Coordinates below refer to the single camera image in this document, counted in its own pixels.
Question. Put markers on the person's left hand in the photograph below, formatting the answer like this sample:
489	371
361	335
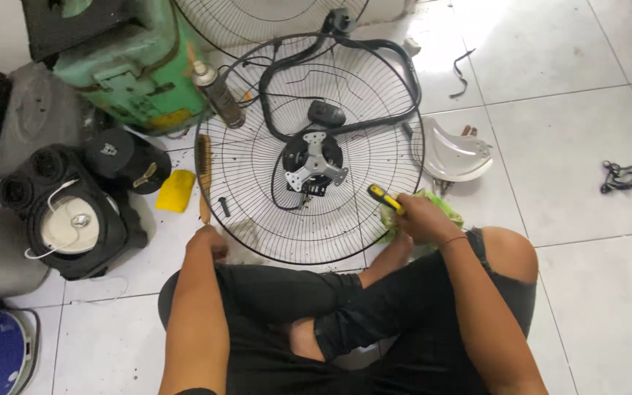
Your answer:
206	240

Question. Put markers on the person's right hand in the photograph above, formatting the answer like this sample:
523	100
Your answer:
423	219

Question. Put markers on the person's right fingers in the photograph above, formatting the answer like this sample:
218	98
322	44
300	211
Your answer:
404	216

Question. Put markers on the person's left fingers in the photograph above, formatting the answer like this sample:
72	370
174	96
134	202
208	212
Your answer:
218	251

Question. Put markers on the green cloth rag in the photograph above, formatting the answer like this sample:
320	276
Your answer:
431	216

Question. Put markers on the yellow sponge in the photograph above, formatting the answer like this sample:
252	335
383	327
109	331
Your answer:
175	190

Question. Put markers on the white fan blade piece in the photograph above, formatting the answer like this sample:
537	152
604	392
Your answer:
453	153

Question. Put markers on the person's black trousers legs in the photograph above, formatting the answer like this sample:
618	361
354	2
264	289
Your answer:
382	323

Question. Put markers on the black cap with emblem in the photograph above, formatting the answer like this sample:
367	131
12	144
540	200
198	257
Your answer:
124	159

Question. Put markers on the black tubular fan stand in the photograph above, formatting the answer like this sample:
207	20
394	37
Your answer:
349	82

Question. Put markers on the black speaker box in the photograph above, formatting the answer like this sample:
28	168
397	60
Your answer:
69	219

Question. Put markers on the spray lubricant can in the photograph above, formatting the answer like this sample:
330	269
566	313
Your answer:
218	93

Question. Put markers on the green metal machine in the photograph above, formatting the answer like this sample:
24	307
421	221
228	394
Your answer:
135	66

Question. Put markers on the grey metal casing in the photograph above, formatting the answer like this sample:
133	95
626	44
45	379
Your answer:
41	115

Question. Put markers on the black fan motor with bracket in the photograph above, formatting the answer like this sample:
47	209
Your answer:
312	163

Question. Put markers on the black fan switch box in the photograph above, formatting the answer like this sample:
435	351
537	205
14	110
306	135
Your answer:
326	113

